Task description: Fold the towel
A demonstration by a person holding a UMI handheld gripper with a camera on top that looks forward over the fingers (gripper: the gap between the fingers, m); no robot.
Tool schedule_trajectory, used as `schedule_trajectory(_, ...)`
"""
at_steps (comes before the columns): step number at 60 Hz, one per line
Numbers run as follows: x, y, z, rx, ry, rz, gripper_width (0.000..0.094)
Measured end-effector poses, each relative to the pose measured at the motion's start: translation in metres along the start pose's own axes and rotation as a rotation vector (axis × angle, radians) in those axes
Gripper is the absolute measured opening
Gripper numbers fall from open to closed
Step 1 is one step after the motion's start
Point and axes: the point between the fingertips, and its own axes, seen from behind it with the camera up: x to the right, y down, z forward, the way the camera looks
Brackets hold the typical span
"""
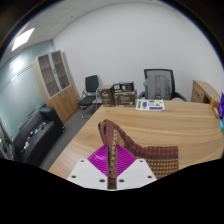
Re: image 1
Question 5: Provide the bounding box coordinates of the brown patterned towel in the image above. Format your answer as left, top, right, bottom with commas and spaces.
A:
97, 118, 180, 190

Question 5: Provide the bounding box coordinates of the orange box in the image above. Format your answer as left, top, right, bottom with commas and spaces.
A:
209, 99, 222, 119

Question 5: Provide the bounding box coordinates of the black visitor chair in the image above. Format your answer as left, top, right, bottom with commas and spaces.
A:
77, 74, 101, 119

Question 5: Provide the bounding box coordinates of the large dark printed box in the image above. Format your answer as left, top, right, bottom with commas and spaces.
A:
113, 90, 138, 108

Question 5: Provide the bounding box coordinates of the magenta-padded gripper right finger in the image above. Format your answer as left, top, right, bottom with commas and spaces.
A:
114, 146, 158, 185

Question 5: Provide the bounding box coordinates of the white printed leaflet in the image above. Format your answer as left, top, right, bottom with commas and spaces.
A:
135, 98, 166, 112

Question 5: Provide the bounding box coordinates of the low wooden side cabinet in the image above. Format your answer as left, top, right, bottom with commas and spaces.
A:
190, 79, 222, 105

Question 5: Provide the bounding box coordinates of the black mesh office chair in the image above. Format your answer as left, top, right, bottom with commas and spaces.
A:
137, 68, 188, 102

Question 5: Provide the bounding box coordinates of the wooden cabinet with glass doors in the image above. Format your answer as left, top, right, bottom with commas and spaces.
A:
32, 49, 80, 125

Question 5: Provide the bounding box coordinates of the grey jacket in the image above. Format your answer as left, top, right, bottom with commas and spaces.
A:
143, 74, 173, 100

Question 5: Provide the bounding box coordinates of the black leather sofa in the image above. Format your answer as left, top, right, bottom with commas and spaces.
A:
12, 106, 66, 167

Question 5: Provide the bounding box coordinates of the small dark printed box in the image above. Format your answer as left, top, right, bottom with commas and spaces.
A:
112, 81, 136, 94

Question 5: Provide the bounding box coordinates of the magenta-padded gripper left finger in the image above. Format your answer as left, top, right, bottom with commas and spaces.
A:
66, 144, 111, 188

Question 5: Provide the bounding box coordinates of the brown cardboard box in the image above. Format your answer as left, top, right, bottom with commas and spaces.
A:
98, 84, 116, 108

